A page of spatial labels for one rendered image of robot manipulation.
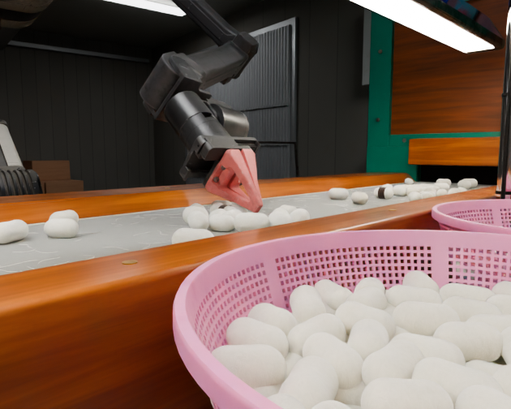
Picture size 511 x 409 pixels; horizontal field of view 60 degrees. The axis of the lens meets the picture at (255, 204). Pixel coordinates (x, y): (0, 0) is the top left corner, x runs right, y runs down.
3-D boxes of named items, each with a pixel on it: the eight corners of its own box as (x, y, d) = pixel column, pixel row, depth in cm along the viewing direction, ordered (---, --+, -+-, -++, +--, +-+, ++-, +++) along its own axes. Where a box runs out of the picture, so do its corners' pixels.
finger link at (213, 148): (285, 188, 54) (245, 139, 58) (243, 191, 49) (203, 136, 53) (259, 226, 57) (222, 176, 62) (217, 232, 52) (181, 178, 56)
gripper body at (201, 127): (264, 146, 59) (235, 112, 63) (205, 144, 52) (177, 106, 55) (242, 181, 63) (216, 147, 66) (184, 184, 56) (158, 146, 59)
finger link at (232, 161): (298, 187, 55) (258, 139, 60) (259, 190, 50) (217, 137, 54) (272, 223, 59) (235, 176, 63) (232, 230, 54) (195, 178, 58)
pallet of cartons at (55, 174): (72, 204, 694) (70, 160, 686) (92, 210, 618) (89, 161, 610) (-20, 210, 619) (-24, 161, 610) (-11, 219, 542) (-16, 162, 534)
